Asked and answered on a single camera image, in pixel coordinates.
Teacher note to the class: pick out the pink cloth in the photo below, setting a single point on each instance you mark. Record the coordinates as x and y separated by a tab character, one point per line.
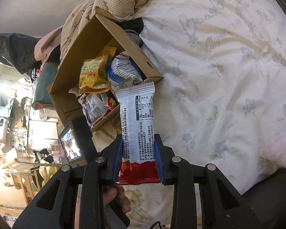
47	44

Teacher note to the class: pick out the beige checkered duvet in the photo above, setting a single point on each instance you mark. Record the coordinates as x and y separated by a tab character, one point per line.
122	10

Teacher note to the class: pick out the white blue snack bag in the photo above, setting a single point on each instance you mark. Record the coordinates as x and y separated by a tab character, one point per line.
124	71

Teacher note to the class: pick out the yellow peanut snack packet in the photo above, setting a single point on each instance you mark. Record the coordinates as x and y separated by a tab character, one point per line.
109	52

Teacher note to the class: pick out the teal cushion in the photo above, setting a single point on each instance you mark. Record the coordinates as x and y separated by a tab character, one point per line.
42	99

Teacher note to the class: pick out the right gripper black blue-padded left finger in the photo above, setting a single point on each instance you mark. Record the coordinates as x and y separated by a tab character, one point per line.
113	155

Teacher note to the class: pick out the white red snack bag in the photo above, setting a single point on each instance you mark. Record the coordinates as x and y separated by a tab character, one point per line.
96	106

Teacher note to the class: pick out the dark sock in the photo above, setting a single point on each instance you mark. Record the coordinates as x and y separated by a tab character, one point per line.
133	28

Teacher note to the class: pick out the pink floral pillow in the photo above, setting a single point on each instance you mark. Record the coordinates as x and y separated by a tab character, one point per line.
275	150

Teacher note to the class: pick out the brown cardboard box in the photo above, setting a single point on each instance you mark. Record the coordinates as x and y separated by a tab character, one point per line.
98	33

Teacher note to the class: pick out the white red wafer bar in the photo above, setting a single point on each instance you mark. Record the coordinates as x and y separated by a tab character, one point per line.
137	124

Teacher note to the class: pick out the white floral bed sheet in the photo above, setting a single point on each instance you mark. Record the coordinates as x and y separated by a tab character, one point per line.
223	92

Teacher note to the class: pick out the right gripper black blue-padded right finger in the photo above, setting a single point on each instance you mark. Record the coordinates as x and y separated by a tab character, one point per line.
163	156

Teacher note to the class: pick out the white navy slim snack packet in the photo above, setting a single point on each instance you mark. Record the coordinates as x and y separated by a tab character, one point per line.
125	84

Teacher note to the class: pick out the orange yellow cheese snack bag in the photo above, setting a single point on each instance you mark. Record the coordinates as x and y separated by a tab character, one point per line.
93	76

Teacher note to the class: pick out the person's left hand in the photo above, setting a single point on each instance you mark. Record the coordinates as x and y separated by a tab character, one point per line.
113	193

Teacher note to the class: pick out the black plastic bag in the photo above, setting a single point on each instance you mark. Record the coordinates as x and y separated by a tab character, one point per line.
18	51

